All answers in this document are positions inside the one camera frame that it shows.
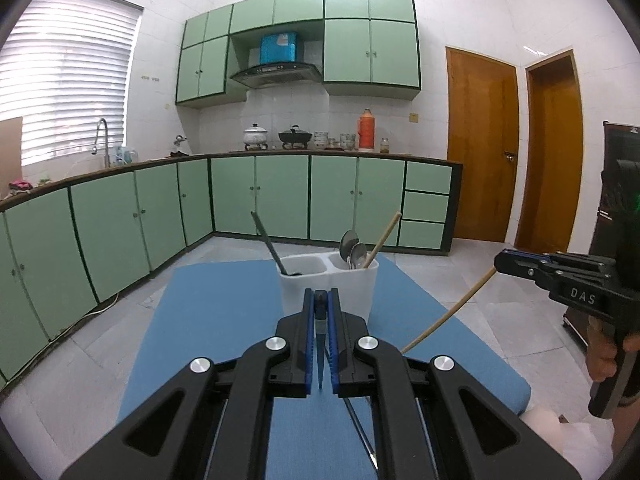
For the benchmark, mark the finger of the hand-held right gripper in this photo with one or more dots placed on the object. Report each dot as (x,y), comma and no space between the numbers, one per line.
(575,260)
(515,264)

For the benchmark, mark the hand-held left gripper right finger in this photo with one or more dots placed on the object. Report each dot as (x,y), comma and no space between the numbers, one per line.
(331,345)

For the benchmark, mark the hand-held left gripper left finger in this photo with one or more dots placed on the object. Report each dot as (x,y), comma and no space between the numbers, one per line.
(311,345)

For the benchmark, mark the white plastic utensil holder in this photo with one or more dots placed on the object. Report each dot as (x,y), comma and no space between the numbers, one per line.
(350,290)

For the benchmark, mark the wooden chopstick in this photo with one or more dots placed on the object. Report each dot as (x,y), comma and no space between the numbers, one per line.
(382,240)
(450,312)

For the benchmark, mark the metal spoon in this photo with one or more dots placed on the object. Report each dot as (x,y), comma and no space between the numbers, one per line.
(348,245)
(359,256)

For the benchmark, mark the black chopstick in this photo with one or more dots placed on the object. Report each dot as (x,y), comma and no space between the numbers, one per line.
(267,247)

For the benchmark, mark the person's right forearm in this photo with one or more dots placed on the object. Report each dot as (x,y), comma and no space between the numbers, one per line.
(624,430)

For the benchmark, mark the person's right hand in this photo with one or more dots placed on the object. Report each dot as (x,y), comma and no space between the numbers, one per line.
(602,357)

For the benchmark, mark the grey metal chopstick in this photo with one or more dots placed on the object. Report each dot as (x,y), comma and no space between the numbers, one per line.
(361,432)

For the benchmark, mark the blue mat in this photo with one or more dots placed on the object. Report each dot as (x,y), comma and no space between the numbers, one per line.
(210,320)

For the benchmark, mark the white cloth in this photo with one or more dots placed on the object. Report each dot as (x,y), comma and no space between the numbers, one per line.
(565,440)

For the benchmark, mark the green base cabinets with drawers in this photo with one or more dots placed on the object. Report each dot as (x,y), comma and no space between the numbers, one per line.
(330,195)

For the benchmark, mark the small glass jar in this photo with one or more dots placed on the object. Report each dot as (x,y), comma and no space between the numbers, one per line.
(384,146)

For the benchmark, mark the orange thermos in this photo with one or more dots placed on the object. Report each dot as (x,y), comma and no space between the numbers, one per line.
(367,132)

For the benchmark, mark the group of glass jars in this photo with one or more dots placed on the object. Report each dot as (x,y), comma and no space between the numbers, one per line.
(347,141)

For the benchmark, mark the stack of bowls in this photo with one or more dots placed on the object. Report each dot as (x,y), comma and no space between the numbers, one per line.
(320,141)

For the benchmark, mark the black wok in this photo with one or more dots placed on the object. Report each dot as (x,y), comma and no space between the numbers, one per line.
(295,136)

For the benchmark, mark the white cooking pot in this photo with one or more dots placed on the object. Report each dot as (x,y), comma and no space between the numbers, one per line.
(255,137)

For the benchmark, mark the green base cabinets with sink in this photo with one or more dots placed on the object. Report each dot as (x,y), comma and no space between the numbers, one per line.
(110,230)

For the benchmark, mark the metal kettle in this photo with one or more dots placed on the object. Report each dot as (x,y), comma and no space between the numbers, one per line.
(179,146)

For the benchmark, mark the bottles beside sink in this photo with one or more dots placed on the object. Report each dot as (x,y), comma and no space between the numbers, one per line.
(127,155)

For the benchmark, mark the black range hood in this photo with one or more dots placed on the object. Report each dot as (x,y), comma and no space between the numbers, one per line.
(275,74)

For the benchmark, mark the metal sink faucet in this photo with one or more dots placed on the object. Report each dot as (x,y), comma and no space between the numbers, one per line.
(105,145)

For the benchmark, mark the blue box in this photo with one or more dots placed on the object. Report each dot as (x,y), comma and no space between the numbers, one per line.
(279,49)

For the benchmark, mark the pink cloth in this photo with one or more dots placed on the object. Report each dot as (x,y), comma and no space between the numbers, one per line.
(21,186)

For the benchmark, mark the green cabinet above range hood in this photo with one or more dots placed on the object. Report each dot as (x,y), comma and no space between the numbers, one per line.
(275,10)

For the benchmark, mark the brown cardboard sheet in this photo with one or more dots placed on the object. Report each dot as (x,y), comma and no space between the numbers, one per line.
(10,155)

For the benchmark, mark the white window blinds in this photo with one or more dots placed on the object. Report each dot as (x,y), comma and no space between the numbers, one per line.
(70,80)

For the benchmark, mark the green wall cabinet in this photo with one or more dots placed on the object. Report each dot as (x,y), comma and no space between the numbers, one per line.
(370,40)
(205,70)

